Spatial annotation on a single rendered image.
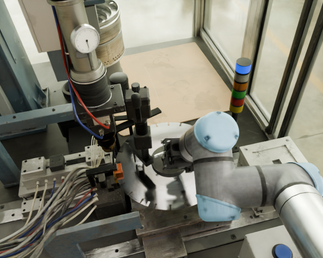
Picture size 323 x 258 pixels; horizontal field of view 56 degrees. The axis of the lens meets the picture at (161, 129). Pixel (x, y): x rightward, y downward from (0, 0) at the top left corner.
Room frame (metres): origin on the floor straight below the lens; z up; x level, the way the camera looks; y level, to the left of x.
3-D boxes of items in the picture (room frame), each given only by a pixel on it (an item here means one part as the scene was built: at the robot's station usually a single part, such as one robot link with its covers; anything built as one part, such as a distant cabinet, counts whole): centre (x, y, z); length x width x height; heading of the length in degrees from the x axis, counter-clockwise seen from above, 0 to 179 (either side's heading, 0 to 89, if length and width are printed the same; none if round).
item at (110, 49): (1.29, 0.30, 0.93); 0.31 x 0.31 x 0.36
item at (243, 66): (0.75, -0.26, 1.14); 0.05 x 0.04 x 0.03; 10
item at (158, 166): (0.56, -0.02, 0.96); 0.11 x 0.11 x 0.03
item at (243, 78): (0.75, -0.26, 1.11); 0.05 x 0.04 x 0.03; 10
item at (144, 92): (0.52, 0.05, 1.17); 0.06 x 0.05 x 0.20; 91
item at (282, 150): (0.56, -0.36, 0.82); 0.18 x 0.18 x 0.15; 10
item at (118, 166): (0.53, 0.18, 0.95); 0.10 x 0.03 x 0.07; 100
